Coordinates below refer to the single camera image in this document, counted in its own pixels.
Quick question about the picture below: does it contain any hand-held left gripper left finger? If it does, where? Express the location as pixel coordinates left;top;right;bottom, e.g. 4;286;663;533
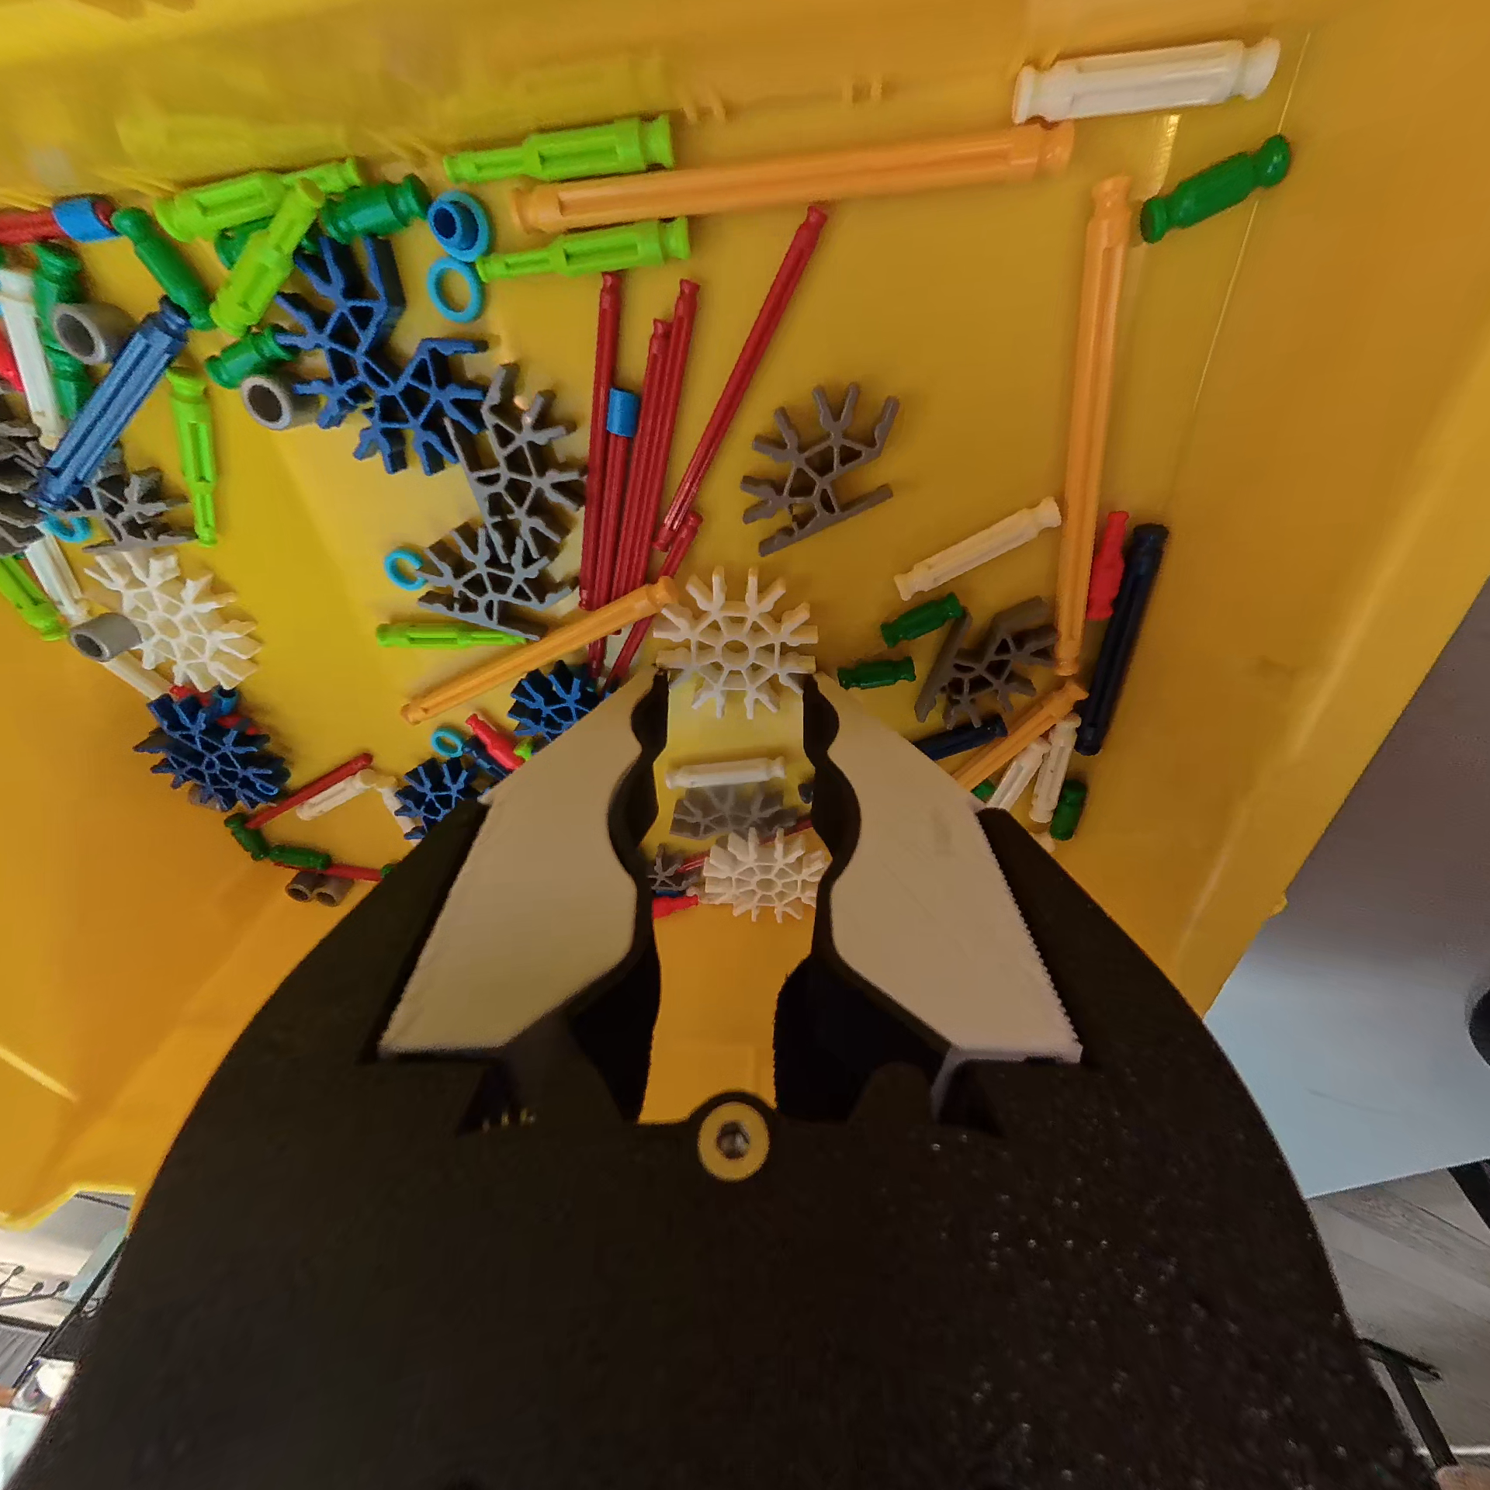
379;669;671;1125

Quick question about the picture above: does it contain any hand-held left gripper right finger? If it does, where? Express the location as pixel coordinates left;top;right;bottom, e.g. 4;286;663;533
769;671;1086;1125

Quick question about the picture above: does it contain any white snowflake toy connector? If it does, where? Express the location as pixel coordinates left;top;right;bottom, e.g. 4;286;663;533
650;566;819;717

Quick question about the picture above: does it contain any yellow plastic bin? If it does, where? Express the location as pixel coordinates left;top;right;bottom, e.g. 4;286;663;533
0;0;1490;1230

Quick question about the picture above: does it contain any pile of colourful toy pieces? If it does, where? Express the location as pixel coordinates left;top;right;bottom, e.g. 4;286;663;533
0;36;1292;911

